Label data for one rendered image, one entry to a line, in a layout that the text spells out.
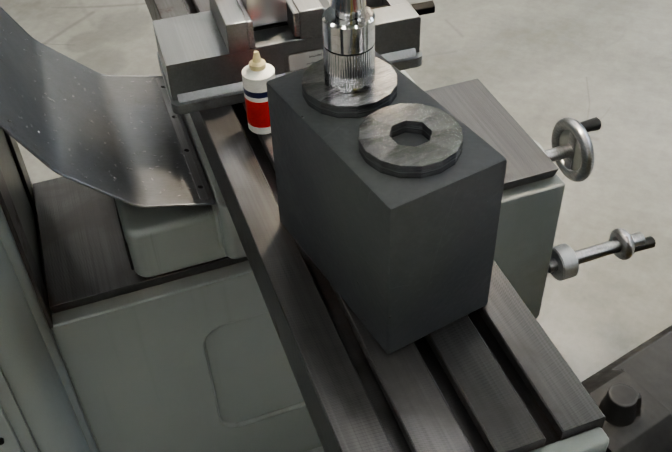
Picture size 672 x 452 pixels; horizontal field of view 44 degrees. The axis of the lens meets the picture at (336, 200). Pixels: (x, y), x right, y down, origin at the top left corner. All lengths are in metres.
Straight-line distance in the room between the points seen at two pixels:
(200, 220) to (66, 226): 0.25
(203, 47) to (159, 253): 0.28
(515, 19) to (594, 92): 0.51
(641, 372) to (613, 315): 0.87
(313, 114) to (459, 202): 0.16
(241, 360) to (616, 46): 2.09
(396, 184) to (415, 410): 0.21
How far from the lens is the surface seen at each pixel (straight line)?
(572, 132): 1.52
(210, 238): 1.14
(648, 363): 1.27
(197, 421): 1.42
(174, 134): 1.20
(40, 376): 1.20
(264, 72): 1.02
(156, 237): 1.12
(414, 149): 0.70
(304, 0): 1.11
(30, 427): 1.26
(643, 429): 1.18
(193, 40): 1.13
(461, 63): 2.91
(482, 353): 0.81
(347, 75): 0.76
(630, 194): 2.46
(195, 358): 1.30
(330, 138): 0.74
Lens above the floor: 1.55
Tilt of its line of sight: 42 degrees down
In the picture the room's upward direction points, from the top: 2 degrees counter-clockwise
